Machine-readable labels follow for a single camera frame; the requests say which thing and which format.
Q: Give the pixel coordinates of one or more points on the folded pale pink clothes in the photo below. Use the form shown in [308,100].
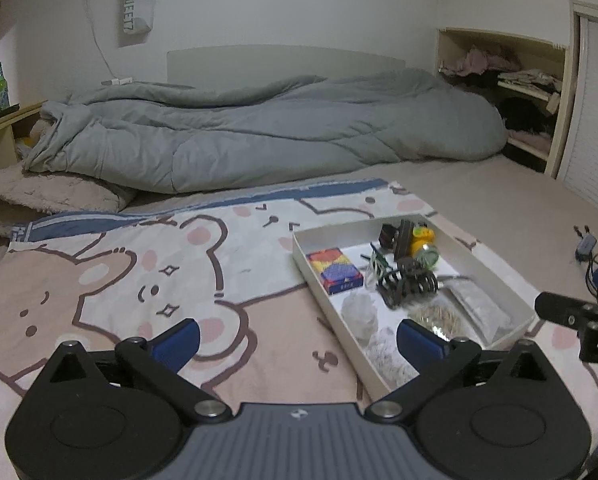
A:
[529,139]

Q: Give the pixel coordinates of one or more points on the black spiral hair clip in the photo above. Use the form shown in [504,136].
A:
[404,282]

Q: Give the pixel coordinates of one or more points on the pink clothes pile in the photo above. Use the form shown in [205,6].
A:
[479,60]

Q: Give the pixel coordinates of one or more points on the folded beige clothes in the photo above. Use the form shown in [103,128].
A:
[526,77]

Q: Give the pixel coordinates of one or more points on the grey foil packet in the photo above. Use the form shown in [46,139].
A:
[479,310]

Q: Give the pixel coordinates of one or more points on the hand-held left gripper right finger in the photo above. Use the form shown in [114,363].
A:
[416,340]

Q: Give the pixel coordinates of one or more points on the white plastic bag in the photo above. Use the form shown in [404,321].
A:
[359,312]

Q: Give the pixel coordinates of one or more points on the cream closet shelf unit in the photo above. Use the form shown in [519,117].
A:
[564,110]

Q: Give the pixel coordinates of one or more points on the small green hair clip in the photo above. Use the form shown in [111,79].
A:
[379,262]

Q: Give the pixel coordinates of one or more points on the black remote control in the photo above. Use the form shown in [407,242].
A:
[4,111]

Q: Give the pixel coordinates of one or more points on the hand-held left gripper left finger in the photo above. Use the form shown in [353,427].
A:
[179,342]

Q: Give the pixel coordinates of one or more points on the bag of rubber bands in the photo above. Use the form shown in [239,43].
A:
[436,317]

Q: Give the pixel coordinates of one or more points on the printed bear blanket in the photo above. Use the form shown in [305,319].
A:
[129,280]

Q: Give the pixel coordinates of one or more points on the white cardboard box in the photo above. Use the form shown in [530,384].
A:
[339,240]

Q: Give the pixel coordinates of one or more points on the beige fluffy blanket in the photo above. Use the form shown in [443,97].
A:
[54,192]

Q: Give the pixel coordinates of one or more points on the grey quilt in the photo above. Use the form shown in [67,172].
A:
[254,130]

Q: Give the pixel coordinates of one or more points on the colourful card box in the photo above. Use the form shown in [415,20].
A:
[335,270]

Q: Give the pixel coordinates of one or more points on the dark clothes pile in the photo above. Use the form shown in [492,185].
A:
[519,112]

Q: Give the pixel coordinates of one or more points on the white louvered closet door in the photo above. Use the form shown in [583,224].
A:
[594,110]

